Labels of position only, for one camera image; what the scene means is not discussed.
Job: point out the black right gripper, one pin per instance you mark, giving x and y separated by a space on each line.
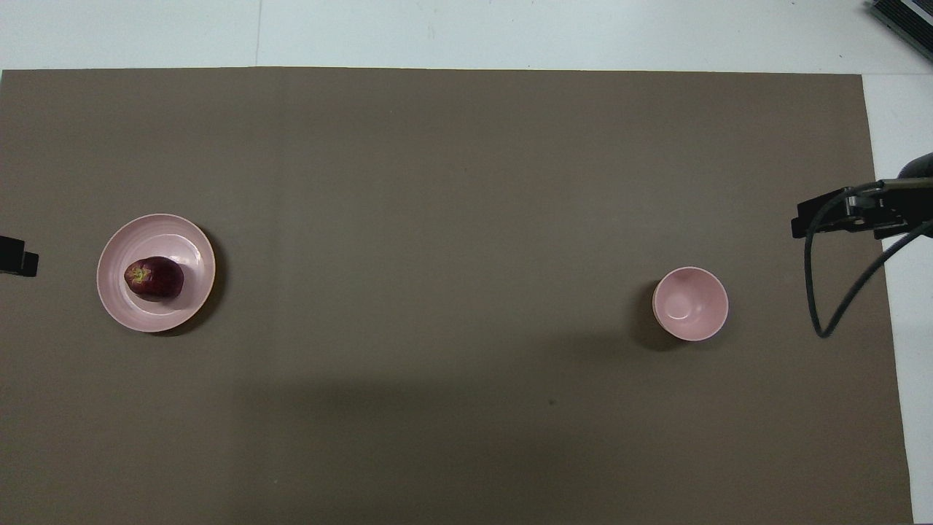
904 211

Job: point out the dark red apple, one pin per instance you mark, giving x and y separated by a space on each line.
157 278

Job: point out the pink bowl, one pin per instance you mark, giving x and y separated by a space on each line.
692 306

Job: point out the pink plate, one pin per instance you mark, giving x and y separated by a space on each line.
175 233

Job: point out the black grey ribbed device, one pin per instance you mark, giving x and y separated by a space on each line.
907 22

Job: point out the brown table mat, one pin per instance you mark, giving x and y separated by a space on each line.
466 219

